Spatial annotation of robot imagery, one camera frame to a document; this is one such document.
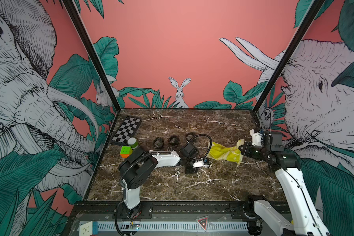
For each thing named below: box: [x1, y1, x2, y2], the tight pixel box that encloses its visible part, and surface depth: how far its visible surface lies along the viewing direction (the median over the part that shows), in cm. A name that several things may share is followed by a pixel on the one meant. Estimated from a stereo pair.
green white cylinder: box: [127, 137, 139, 149], surface depth 97 cm
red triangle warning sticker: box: [195, 215, 209, 233], surface depth 72 cm
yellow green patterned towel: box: [206, 139, 245, 165], surface depth 81 cm
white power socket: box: [79, 220, 99, 236], surface depth 66 cm
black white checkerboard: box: [110, 115, 143, 147], surface depth 106 cm
